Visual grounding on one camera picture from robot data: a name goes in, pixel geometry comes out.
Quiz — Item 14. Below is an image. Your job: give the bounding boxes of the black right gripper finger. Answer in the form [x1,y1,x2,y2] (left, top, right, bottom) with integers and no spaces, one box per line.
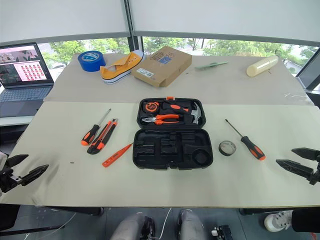
[291,147,320,161]
[275,159,315,179]

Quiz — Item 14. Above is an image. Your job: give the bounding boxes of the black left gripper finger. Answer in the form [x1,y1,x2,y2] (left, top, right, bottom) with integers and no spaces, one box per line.
[7,154,29,167]
[20,164,50,187]

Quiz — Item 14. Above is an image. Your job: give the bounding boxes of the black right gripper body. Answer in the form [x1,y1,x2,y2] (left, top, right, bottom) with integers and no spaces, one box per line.
[308,154,320,186]

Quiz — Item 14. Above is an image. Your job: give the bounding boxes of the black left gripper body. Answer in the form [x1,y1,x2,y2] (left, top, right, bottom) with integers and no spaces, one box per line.
[0,159,22,194]

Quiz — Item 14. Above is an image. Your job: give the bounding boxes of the phillips screwdriver black orange handle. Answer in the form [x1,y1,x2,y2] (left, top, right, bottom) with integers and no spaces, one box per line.
[224,118,267,161]

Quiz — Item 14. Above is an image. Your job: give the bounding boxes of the flathead screwdriver black orange handle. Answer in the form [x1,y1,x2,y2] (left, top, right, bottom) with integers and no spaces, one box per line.
[80,108,112,147]

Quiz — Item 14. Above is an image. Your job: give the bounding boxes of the black orange utility knife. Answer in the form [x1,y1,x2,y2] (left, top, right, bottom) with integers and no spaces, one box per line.
[86,118,119,155]

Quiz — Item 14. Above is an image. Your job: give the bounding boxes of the black electrical tape roll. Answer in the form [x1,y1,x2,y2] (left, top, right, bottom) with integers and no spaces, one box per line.
[218,140,237,157]

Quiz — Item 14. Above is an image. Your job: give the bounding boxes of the orange voltage tester pen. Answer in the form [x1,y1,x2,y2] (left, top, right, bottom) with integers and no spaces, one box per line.
[101,142,134,168]

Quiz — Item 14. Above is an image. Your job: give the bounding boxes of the black plastic tool case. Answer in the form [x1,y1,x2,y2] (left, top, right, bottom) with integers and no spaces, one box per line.
[132,95,214,172]

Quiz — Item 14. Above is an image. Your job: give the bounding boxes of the white side desk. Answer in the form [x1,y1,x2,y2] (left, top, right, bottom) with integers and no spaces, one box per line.
[0,114,35,128]

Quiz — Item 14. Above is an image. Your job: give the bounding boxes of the dark trouser leg of bystander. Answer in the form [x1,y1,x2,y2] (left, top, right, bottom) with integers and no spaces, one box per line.
[290,206,320,234]

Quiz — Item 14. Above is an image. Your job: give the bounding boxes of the black table base bar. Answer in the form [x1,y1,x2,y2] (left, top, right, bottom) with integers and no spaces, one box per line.
[239,207,294,217]
[41,205,105,217]

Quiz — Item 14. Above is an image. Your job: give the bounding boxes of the white sneaker of bystander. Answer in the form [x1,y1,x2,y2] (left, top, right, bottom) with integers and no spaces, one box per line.
[263,210,294,233]

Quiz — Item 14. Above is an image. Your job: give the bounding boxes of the open laptop computer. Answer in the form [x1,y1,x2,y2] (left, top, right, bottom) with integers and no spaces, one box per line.
[0,41,55,118]

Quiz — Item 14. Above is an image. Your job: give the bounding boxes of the dark monitor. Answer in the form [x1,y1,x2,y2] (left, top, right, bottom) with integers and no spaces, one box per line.
[295,48,320,91]

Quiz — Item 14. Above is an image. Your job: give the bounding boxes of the black white floor device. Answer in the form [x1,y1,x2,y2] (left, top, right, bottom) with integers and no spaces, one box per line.
[210,224,234,240]

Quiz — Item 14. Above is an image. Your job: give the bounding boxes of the cream plastic cylinder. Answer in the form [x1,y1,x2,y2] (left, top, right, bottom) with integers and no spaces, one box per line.
[246,55,280,78]

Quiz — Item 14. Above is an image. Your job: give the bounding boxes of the grey leg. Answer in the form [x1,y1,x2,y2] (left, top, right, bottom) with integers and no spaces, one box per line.
[109,212,156,240]
[177,209,208,240]

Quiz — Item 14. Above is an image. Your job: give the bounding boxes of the blue tape roll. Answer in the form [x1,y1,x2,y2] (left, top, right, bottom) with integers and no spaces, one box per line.
[77,49,107,73]

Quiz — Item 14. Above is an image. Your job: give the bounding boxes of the claw hammer black orange grip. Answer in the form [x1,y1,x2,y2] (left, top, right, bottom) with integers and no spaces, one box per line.
[161,100,203,125]

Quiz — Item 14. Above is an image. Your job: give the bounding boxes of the green toothbrush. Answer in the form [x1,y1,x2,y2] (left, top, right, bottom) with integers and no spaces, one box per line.
[194,61,229,71]

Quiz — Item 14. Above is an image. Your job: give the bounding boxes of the orange canvas sneaker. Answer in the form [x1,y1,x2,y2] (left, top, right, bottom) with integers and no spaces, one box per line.
[99,50,146,85]

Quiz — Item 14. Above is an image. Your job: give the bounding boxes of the black orange tape measure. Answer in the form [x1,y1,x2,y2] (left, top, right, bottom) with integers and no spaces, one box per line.
[144,100,163,114]

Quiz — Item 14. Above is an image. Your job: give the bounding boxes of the white roller blind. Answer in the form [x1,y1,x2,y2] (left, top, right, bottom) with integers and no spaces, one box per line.
[0,0,133,44]
[129,0,320,48]

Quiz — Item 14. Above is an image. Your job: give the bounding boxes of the brown cardboard box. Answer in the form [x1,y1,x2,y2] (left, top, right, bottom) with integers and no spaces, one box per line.
[130,45,193,89]

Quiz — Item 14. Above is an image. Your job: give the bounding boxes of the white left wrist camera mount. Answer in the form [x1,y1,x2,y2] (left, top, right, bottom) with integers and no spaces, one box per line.
[0,151,7,174]

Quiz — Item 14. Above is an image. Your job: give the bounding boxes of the orange handled pliers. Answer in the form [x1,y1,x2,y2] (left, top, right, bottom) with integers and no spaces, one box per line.
[141,113,181,126]

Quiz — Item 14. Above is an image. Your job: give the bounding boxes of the white floor cable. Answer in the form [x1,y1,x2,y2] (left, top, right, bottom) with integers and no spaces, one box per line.
[159,207,174,240]

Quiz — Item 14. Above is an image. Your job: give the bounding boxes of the dark window frame pillar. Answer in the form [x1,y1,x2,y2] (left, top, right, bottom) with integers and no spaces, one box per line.
[123,0,144,55]

